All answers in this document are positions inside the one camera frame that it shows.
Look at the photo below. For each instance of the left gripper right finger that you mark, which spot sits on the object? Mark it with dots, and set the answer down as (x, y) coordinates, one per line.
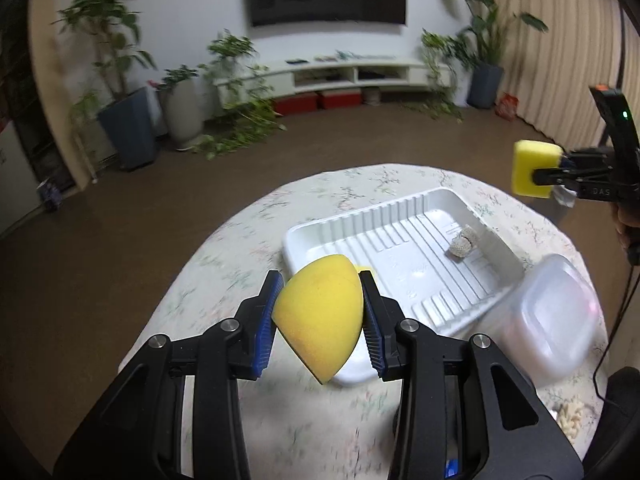
(465, 411)

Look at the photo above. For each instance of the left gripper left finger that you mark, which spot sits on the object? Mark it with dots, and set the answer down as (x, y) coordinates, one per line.
(134, 429)

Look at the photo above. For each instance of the yellow rectangular sponge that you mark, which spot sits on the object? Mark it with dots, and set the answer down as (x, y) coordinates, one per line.
(529, 156)

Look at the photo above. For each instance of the yellow round sponge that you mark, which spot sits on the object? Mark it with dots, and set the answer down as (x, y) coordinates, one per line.
(319, 314)

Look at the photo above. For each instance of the cream knitted cloth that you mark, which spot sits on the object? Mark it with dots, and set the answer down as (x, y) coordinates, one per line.
(568, 416)

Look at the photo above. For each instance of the yellow black sponge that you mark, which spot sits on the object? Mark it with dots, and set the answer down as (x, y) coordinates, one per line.
(357, 369)

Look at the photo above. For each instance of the person right hand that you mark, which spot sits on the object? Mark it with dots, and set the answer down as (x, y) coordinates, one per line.
(625, 217)

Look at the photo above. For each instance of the translucent plastic container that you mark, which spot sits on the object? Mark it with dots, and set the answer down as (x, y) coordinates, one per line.
(547, 323)

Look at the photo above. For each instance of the red snack bag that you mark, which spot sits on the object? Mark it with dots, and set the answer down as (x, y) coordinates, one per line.
(507, 107)

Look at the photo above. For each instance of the beige curtain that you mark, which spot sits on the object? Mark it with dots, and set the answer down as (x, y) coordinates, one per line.
(588, 42)

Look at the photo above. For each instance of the floral white tablecloth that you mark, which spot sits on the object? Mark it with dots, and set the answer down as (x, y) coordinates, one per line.
(295, 427)

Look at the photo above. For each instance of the white plastic tray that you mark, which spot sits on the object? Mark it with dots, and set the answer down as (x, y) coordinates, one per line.
(404, 244)

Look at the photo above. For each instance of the large leaf plant blue pot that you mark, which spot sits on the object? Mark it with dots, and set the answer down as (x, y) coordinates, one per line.
(478, 48)

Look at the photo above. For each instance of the right red storage box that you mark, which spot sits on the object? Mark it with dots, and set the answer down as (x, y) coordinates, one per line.
(341, 98)

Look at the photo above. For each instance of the red storage box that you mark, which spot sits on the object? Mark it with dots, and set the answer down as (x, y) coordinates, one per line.
(341, 98)
(298, 104)

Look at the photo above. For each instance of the left red storage box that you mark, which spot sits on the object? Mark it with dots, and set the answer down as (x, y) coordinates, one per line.
(298, 104)

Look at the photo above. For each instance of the white low tv cabinet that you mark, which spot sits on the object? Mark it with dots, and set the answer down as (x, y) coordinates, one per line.
(391, 72)

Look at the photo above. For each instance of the plant in grey ribbed pot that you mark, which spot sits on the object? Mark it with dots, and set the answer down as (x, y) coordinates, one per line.
(176, 94)

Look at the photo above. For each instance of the trailing green vine plant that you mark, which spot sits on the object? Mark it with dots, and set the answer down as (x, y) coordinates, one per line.
(244, 94)

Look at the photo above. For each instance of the tall plant dark blue pot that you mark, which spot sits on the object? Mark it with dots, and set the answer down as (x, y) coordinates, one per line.
(115, 35)

